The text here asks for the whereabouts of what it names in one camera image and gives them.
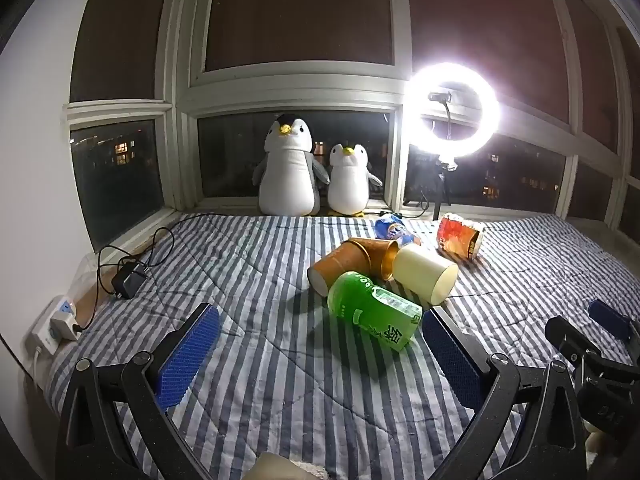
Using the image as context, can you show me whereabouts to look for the small penguin plush toy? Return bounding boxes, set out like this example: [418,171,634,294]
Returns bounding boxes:
[327,143,384,218]

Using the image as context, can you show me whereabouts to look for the ring light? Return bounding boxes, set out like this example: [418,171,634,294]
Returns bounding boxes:
[402,62,501,159]

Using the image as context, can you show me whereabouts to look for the cream paper cup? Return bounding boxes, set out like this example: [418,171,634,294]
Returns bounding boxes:
[392,244,460,307]

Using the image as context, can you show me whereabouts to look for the black tripod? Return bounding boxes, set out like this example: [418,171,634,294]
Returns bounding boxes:
[402,157,460,221]

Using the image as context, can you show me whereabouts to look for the large penguin plush toy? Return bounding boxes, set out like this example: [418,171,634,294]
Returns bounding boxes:
[252,113,329,218]

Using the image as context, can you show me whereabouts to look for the crumpled blue snack wrapper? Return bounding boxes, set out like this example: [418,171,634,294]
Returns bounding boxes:
[374,213,422,247]

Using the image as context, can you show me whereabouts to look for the red paper cup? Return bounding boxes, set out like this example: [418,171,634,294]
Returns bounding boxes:
[436,213,486,260]

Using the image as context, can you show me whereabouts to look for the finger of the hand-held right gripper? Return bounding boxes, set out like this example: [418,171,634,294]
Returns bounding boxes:
[544,315,603,378]
[588,299,640,348]

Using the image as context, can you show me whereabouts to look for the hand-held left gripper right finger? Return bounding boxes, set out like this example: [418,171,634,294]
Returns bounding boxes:
[422,305,587,480]

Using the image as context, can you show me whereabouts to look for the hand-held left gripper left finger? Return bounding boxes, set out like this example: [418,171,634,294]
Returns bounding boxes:
[55,302,221,480]

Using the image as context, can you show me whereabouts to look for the green paper cup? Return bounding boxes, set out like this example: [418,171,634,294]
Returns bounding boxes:
[327,270,424,346]

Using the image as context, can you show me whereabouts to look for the pale beige object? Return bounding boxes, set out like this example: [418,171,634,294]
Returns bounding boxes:
[249,452,332,480]

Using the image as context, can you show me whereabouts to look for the striped blanket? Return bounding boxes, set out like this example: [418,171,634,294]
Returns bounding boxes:
[47,212,640,480]

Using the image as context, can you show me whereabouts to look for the black power adapter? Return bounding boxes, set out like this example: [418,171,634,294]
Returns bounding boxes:
[110,258,149,300]

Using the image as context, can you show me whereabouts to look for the brown paper cup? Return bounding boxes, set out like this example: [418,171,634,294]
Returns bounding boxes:
[307,241,374,297]
[347,236,401,281]

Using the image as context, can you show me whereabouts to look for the white power strip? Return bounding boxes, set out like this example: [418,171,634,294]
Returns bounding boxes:
[25,295,82,357]

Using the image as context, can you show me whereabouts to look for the black cable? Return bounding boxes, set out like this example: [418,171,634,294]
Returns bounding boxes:
[75,211,263,335]

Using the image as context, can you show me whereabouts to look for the white window frame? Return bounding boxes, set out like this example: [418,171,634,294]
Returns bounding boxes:
[62,0,640,233]

